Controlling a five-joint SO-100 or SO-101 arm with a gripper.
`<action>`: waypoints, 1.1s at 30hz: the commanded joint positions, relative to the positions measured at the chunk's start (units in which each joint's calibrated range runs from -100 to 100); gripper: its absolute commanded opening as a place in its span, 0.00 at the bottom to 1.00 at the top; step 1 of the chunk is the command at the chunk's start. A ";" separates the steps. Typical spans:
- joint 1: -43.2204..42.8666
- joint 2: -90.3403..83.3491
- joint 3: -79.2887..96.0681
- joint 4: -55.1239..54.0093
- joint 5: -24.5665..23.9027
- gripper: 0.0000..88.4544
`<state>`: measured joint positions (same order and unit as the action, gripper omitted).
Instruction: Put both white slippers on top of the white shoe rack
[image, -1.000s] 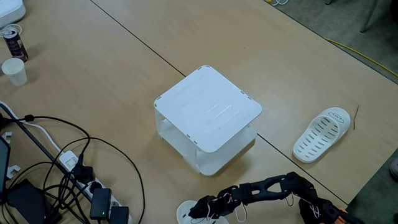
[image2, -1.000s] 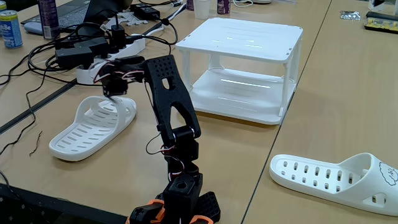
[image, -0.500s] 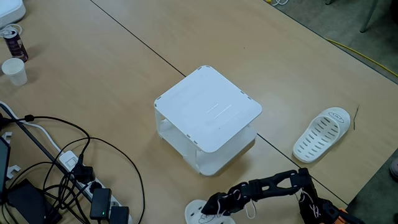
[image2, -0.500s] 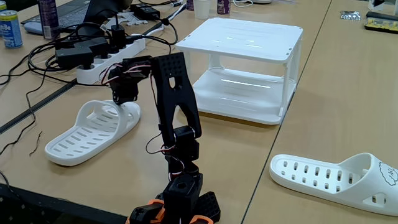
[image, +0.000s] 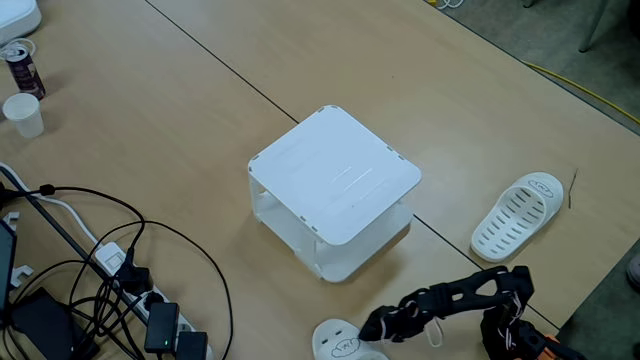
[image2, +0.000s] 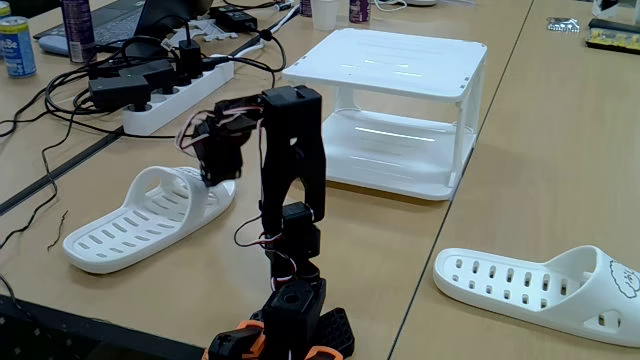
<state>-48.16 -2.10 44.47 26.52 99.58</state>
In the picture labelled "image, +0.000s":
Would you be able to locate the long black looping cable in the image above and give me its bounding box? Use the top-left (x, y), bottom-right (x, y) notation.
top-left (67, 219), bottom-right (235, 360)

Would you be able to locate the white power strip cable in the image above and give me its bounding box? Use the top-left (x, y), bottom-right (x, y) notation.
top-left (0, 161), bottom-right (101, 247)

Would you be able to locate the black cable with ferrite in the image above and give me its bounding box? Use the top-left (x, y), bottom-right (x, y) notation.
top-left (0, 183), bottom-right (147, 261)

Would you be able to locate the white paper cup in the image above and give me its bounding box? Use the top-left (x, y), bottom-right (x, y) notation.
top-left (1, 92), bottom-right (46, 140)

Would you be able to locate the black plug-in charger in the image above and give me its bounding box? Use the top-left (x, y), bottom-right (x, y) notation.
top-left (115, 247), bottom-right (153, 296)

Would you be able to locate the flat black brick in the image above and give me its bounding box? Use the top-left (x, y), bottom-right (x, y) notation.
top-left (9, 287), bottom-right (99, 360)

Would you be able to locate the black power adapter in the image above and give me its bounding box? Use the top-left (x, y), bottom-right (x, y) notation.
top-left (176, 330), bottom-right (210, 360)

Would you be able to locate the short thin wire piece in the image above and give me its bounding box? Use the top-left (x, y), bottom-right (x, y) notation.
top-left (567, 167), bottom-right (580, 210)

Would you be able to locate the white two-tier shoe rack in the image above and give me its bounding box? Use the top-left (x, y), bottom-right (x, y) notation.
top-left (247, 104), bottom-right (423, 285)

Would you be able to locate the black adapter with green light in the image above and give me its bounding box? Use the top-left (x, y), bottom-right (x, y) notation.
top-left (143, 301), bottom-right (181, 355)

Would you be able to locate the white power strip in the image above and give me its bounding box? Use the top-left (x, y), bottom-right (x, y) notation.
top-left (94, 242), bottom-right (214, 360)

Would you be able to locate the person's shoe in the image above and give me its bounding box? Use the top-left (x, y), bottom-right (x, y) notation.
top-left (626, 252), bottom-right (640, 294)

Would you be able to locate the white printed bracket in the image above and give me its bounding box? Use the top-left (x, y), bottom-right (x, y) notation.
top-left (1, 210), bottom-right (22, 232)
top-left (8, 264), bottom-right (35, 289)

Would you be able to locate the white slipper with dog drawing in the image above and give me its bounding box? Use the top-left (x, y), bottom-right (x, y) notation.
top-left (311, 318), bottom-right (392, 360)
top-left (470, 171), bottom-right (565, 264)

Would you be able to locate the thin white cable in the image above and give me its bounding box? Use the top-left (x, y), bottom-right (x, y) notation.
top-left (0, 38), bottom-right (37, 62)

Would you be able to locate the purple drink can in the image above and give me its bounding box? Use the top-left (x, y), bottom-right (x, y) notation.
top-left (3, 44), bottom-right (47, 101)

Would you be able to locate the white box device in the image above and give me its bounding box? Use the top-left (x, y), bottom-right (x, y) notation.
top-left (0, 0), bottom-right (43, 47)

